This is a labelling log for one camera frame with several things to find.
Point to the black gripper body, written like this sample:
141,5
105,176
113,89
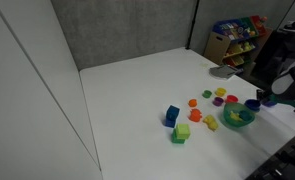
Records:
261,95

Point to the dark blue cup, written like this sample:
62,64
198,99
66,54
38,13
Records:
253,104

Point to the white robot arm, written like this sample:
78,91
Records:
282,89

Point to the large purple cup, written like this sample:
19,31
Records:
268,103

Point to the red cup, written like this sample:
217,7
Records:
231,98

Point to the yellow cup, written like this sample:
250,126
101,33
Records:
220,92

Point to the purple small cup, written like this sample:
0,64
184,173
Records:
218,101

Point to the green small cup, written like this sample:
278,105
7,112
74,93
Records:
207,94

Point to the small orange cup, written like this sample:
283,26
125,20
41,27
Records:
192,103

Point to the blue toy in bowl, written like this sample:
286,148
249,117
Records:
245,116

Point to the green translucent bowl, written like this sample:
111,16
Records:
236,108

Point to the yellow toy in bowl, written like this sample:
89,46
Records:
235,116

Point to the grey metal mounting plate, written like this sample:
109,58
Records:
224,72

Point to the yellow toy duck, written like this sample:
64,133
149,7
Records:
211,123

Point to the toy storage shelf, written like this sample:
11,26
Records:
237,42

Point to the pale yellow tape patch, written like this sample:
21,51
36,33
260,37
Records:
204,65

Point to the orange toy animal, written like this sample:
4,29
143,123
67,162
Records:
195,115

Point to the lime green cube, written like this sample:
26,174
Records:
182,131

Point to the black tripod pole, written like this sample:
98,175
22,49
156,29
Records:
187,47

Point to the upper dark blue cube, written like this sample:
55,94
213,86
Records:
172,113

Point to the dark green cube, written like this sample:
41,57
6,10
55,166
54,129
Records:
175,139

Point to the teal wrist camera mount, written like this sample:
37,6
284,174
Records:
281,101

